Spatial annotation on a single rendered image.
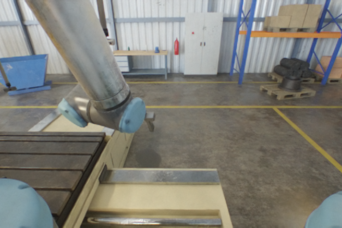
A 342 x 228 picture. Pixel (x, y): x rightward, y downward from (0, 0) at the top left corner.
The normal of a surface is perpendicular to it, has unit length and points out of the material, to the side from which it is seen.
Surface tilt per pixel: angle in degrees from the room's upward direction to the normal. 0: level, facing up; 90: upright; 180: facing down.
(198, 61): 90
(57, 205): 0
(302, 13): 90
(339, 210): 16
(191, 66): 90
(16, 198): 5
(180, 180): 0
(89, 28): 92
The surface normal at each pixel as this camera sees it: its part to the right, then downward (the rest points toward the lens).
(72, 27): 0.48, 0.59
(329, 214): -0.55, -0.84
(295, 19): -0.01, 0.47
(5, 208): 0.07, -0.86
